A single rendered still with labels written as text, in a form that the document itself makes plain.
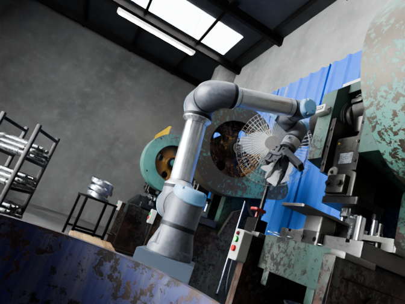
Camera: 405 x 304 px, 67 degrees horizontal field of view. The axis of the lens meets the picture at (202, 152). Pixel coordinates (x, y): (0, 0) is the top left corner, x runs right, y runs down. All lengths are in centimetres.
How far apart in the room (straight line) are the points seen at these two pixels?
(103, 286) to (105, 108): 747
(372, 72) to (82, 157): 698
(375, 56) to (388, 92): 14
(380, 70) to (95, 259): 98
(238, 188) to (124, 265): 224
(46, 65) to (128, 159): 283
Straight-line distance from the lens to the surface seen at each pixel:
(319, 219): 134
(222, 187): 258
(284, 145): 139
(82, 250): 48
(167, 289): 42
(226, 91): 112
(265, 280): 140
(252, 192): 272
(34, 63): 816
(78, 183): 760
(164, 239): 98
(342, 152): 153
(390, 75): 112
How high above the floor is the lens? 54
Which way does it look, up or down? 15 degrees up
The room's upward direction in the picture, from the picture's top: 20 degrees clockwise
